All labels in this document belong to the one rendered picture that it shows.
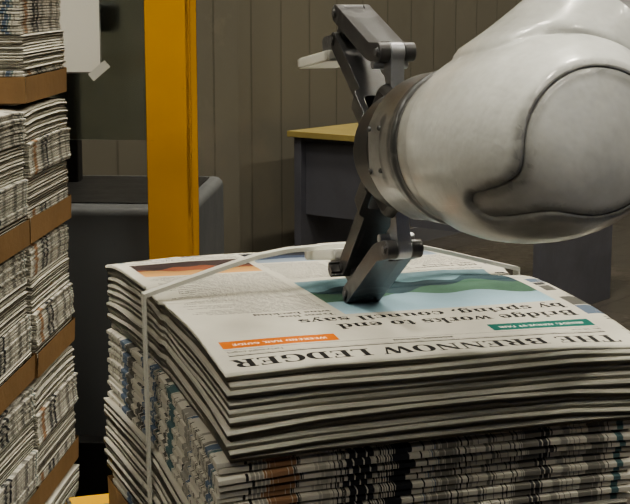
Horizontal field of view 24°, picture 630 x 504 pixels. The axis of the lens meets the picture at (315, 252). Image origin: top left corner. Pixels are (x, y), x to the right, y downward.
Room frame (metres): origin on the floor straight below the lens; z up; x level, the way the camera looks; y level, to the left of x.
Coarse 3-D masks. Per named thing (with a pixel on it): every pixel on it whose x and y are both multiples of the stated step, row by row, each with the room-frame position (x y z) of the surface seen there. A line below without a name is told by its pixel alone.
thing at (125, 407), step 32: (192, 256) 1.19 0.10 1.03; (224, 256) 1.18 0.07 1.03; (288, 256) 1.17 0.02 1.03; (448, 256) 1.17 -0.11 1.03; (128, 288) 1.09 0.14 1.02; (128, 320) 1.09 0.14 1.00; (128, 352) 1.10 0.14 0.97; (128, 384) 1.10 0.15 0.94; (128, 416) 1.09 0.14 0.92; (128, 448) 1.08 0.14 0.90; (128, 480) 1.08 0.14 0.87
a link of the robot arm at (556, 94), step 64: (576, 0) 0.74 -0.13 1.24; (448, 64) 0.77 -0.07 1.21; (512, 64) 0.69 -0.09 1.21; (576, 64) 0.67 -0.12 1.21; (448, 128) 0.71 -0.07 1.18; (512, 128) 0.67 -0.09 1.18; (576, 128) 0.66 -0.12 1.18; (448, 192) 0.72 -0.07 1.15; (512, 192) 0.68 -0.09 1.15; (576, 192) 0.66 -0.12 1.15
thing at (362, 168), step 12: (384, 96) 0.89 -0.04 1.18; (372, 108) 0.88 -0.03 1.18; (360, 120) 0.89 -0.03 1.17; (360, 132) 0.88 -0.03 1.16; (360, 144) 0.87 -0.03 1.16; (360, 156) 0.87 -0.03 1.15; (360, 168) 0.88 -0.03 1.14; (372, 180) 0.87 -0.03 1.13; (372, 192) 0.88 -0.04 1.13; (384, 204) 0.91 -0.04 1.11
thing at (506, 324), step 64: (192, 320) 0.92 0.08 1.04; (256, 320) 0.92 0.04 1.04; (320, 320) 0.92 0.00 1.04; (384, 320) 0.93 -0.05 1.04; (448, 320) 0.93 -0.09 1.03; (512, 320) 0.94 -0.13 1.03; (576, 320) 0.94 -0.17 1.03; (192, 384) 0.90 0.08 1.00; (256, 384) 0.82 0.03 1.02; (320, 384) 0.83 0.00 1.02; (384, 384) 0.85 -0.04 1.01; (448, 384) 0.86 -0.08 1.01; (512, 384) 0.88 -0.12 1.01; (576, 384) 0.89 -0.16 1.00; (192, 448) 0.89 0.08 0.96; (256, 448) 0.82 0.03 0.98; (320, 448) 0.84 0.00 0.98; (384, 448) 0.86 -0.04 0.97; (448, 448) 0.87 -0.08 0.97; (512, 448) 0.88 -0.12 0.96; (576, 448) 0.90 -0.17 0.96
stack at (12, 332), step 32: (0, 288) 2.21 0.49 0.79; (0, 320) 2.20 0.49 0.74; (0, 352) 2.18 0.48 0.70; (0, 384) 2.17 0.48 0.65; (0, 416) 2.17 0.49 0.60; (32, 416) 2.34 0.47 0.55; (0, 448) 2.16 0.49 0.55; (32, 448) 2.35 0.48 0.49; (0, 480) 2.17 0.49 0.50; (32, 480) 2.32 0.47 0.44
